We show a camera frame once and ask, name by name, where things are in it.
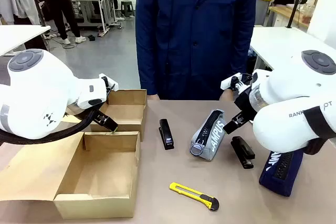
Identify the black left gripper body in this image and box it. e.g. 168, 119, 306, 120
93, 110, 108, 125

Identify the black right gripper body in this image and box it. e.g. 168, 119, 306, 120
234, 87, 258, 124

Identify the grey zipper pencil case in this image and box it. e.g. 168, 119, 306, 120
189, 109, 227, 162

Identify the black stapler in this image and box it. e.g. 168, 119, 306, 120
158, 119, 175, 151
230, 136, 256, 169

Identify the navy zipper pencil case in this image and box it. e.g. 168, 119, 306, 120
258, 149, 305, 197

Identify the yellow black utility knife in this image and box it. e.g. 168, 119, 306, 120
169, 182, 220, 211

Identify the small open cardboard box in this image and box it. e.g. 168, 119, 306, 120
65, 89, 148, 142

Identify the large open cardboard box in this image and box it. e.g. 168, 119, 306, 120
0, 131, 142, 219

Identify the person left hand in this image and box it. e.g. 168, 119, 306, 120
219, 89, 234, 102

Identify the person in blue coat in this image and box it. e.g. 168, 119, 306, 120
135, 0, 258, 101

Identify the wooden background table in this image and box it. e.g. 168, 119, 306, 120
268, 5, 310, 29

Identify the black stand pole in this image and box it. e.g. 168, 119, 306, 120
286, 0, 307, 29

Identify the dark green plastic stool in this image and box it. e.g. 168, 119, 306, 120
120, 0, 136, 17

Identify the white table with white legs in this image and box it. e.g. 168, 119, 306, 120
0, 24, 52, 57

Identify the person in floral shirt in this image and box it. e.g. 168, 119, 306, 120
34, 0, 87, 46

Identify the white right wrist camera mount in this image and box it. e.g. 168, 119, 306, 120
220, 71, 253, 91

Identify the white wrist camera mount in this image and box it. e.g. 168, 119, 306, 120
98, 73, 119, 96
220, 71, 253, 91

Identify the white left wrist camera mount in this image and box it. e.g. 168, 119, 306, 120
98, 73, 119, 96

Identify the black left arm cable sleeve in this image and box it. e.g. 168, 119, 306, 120
0, 108, 103, 146

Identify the black arm cable sleeve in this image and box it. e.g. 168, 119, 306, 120
0, 108, 103, 146
303, 105, 336, 156

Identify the black right arm cable sleeve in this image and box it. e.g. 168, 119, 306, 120
303, 105, 336, 156

